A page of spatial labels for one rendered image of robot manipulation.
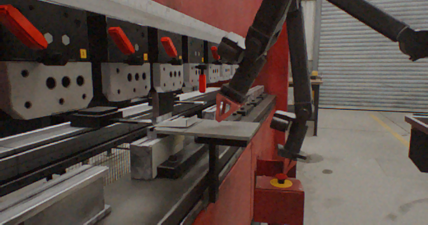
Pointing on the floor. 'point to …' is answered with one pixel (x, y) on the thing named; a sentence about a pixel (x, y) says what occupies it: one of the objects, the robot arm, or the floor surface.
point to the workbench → (313, 99)
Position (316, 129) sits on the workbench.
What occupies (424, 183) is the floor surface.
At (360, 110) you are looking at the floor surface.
